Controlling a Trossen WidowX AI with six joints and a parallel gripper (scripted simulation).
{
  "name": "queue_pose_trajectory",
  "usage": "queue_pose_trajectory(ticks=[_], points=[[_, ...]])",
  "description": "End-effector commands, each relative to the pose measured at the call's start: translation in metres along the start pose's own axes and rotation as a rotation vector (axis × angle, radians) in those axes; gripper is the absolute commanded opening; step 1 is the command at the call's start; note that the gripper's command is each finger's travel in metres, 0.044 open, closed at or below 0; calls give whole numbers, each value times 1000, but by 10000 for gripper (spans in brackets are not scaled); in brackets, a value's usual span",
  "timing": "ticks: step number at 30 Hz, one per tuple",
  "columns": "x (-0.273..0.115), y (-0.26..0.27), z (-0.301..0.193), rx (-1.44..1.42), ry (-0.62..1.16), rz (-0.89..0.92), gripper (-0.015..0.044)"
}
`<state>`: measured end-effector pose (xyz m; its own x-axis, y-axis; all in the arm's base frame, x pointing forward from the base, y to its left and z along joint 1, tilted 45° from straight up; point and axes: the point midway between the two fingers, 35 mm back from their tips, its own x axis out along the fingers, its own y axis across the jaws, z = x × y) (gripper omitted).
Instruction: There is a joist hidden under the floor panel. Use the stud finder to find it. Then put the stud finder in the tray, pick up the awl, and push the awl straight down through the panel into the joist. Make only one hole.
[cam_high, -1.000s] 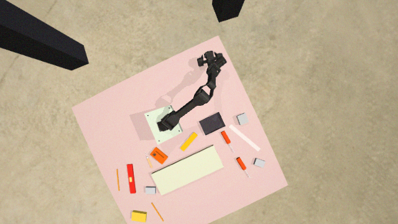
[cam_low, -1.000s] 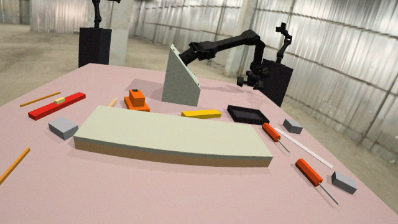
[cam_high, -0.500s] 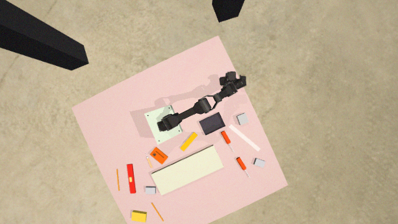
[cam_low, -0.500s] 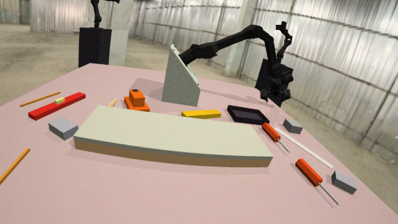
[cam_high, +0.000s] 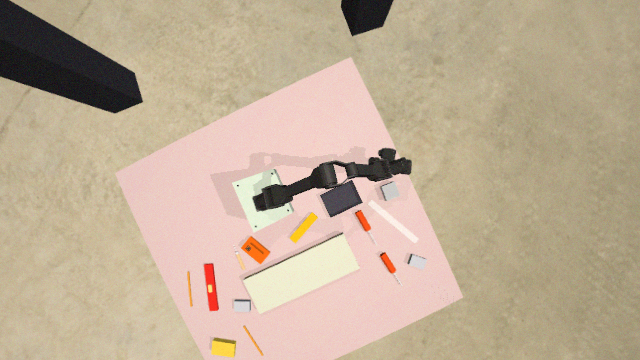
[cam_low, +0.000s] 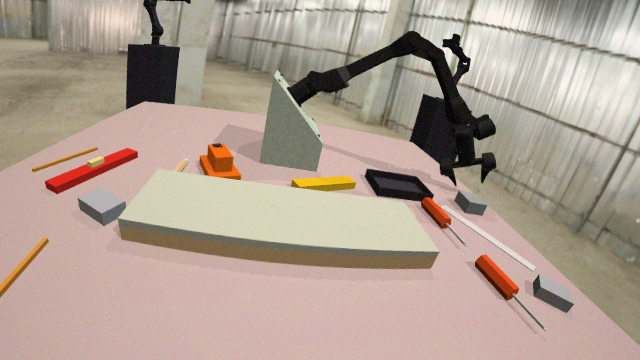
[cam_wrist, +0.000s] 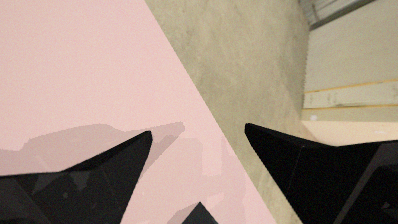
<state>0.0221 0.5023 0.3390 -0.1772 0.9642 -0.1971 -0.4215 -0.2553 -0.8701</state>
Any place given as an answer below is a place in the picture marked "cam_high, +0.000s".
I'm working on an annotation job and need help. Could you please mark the orange-handled awl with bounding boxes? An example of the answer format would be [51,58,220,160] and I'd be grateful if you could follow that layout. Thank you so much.
[355,210,377,245]
[380,252,403,286]

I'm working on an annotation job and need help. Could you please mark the white flat bar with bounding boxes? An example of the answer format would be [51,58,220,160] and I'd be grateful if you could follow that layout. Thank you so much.
[368,200,418,244]

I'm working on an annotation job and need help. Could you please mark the beige panel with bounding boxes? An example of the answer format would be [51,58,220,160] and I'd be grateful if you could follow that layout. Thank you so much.
[243,232,359,314]

